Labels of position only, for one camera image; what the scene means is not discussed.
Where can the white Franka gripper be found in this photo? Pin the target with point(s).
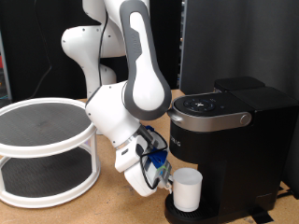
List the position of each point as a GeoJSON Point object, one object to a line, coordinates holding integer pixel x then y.
{"type": "Point", "coordinates": [138, 180]}

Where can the black backdrop curtain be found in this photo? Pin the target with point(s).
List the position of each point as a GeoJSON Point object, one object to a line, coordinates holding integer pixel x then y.
{"type": "Point", "coordinates": [37, 46]}

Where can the white two-tier turntable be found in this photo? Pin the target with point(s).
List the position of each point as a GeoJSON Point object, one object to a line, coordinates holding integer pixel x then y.
{"type": "Point", "coordinates": [31, 124]}

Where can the grey backdrop curtain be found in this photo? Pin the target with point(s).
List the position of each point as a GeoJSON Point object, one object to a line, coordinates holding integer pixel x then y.
{"type": "Point", "coordinates": [233, 31]}

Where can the black Keurig drip tray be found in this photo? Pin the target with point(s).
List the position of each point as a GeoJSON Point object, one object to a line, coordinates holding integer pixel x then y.
{"type": "Point", "coordinates": [202, 216]}

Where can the grey shelf edge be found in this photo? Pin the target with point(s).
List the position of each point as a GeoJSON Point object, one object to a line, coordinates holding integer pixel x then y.
{"type": "Point", "coordinates": [3, 77]}

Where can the metal curtain frame post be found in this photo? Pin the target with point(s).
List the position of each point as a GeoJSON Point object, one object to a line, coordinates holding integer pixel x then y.
{"type": "Point", "coordinates": [182, 31]}

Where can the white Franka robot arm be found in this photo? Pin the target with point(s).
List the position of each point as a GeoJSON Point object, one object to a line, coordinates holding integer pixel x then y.
{"type": "Point", "coordinates": [143, 77]}

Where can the black Keurig coffee machine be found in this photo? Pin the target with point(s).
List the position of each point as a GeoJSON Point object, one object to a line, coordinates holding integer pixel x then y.
{"type": "Point", "coordinates": [249, 155]}

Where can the blue-mounted wrist camera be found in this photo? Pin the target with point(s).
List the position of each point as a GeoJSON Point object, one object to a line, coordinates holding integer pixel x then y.
{"type": "Point", "coordinates": [157, 158]}

